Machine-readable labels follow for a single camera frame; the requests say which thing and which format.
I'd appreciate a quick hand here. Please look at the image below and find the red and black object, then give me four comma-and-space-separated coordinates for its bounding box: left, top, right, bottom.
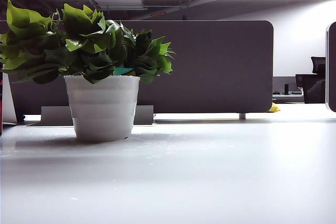
0, 74, 3, 136

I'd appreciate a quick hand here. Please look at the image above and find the green plant in white pot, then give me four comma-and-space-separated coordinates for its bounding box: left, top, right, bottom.
0, 0, 176, 142

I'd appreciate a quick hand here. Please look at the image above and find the white upright board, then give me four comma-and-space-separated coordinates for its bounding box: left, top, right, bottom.
2, 63, 18, 124

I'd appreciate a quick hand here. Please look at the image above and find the black mesh office chair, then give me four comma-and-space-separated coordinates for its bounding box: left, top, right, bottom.
311, 56, 326, 74

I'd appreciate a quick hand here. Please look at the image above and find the wide grey desk divider panel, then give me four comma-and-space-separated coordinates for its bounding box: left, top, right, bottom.
0, 20, 275, 114

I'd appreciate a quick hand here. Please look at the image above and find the grey divider panel white rim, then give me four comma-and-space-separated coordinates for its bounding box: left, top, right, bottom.
325, 21, 336, 113

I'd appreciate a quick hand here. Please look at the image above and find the dark office chair back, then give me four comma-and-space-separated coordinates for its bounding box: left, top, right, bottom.
296, 73, 326, 104

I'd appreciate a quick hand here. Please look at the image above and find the teal plant label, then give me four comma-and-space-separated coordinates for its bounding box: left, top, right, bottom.
114, 67, 134, 76

